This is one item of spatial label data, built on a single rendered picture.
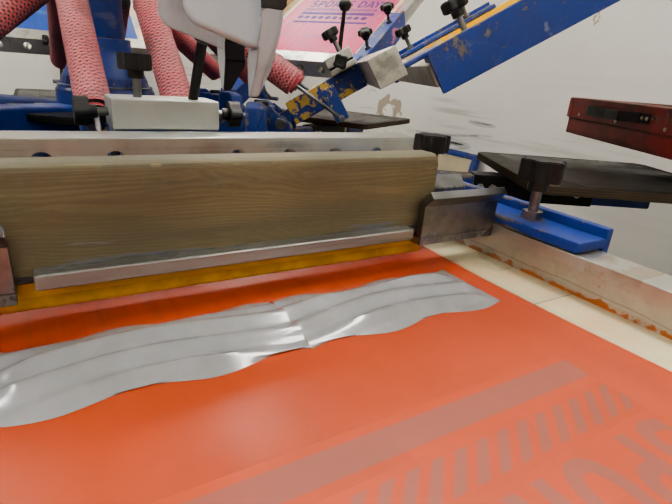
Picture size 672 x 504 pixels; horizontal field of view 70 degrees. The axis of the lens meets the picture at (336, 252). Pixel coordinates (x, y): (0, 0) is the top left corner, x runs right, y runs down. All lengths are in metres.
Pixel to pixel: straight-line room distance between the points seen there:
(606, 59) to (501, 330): 2.20
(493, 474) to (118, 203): 0.27
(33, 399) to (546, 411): 0.27
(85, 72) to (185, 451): 0.66
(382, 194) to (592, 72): 2.16
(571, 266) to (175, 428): 0.35
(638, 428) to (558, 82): 2.37
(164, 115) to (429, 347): 0.43
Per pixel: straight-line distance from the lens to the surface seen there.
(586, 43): 2.58
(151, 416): 0.27
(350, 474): 0.24
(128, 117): 0.62
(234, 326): 0.33
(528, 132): 2.70
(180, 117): 0.63
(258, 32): 0.33
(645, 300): 0.45
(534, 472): 0.27
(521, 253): 0.50
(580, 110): 1.41
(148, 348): 0.31
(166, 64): 0.87
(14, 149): 0.57
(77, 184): 0.34
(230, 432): 0.26
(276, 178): 0.37
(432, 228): 0.46
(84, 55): 0.86
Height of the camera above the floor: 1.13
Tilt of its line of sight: 21 degrees down
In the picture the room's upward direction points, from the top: 5 degrees clockwise
